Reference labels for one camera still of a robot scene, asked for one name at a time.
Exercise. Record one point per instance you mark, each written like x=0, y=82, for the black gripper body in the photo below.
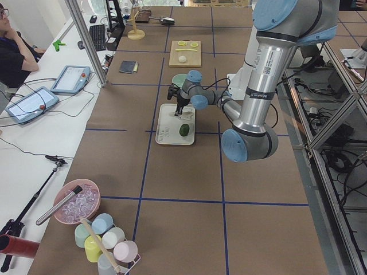
x=182, y=101

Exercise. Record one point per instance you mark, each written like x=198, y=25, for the white plastic spoon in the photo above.
x=184, y=116

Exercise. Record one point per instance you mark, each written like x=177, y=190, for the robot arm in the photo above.
x=281, y=26

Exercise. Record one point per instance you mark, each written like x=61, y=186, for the light green bowl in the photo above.
x=179, y=79

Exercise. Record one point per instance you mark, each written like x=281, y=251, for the white steamed bun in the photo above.
x=182, y=59

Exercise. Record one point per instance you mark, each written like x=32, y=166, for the metal rod in bowl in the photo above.
x=59, y=205

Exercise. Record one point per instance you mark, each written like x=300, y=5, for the pink bowl with ice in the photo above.
x=83, y=205

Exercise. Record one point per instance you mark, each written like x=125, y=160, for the white bear serving tray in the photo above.
x=168, y=127

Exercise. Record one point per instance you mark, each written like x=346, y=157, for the green avocado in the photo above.
x=184, y=130

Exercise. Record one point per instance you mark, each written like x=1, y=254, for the wooden cutting board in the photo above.
x=193, y=58

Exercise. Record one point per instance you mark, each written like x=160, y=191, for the yellow plastic knife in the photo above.
x=186, y=50

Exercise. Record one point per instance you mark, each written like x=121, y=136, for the wooden mug tree stand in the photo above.
x=135, y=33

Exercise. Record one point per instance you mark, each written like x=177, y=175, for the metal scoop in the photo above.
x=165, y=21

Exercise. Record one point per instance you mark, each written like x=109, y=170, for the dark wooden tray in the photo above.
x=143, y=16

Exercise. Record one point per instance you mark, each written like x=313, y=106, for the black keyboard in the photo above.
x=98, y=36

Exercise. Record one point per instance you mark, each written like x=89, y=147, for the far teach pendant tablet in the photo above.
x=71, y=80

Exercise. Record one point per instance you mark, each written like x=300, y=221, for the teach pendant tablet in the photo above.
x=71, y=80
x=32, y=105

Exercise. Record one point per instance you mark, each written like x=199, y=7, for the blue cup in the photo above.
x=102, y=223

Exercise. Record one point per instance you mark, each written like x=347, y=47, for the green clamp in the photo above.
x=57, y=44

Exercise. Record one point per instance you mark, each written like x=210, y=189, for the white cup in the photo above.
x=112, y=237

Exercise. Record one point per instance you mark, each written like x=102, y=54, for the pink cup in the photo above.
x=125, y=251

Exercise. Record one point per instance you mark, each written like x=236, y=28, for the near teach pendant tablet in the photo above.
x=32, y=105

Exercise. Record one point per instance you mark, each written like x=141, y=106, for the mint green cup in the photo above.
x=80, y=235

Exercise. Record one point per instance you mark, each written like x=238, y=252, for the yellow cup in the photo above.
x=92, y=250

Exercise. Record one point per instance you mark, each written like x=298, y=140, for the seated person in black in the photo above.
x=18, y=58

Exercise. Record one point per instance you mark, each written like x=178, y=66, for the grey cup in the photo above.
x=104, y=266

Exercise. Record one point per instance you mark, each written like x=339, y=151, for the black tripod stick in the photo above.
x=13, y=227

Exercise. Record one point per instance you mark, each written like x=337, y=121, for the red cylinder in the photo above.
x=16, y=246

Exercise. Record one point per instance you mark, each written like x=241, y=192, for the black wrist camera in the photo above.
x=173, y=91

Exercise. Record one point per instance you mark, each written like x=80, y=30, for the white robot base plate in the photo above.
x=238, y=85

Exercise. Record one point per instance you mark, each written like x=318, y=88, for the aluminium frame post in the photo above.
x=83, y=32

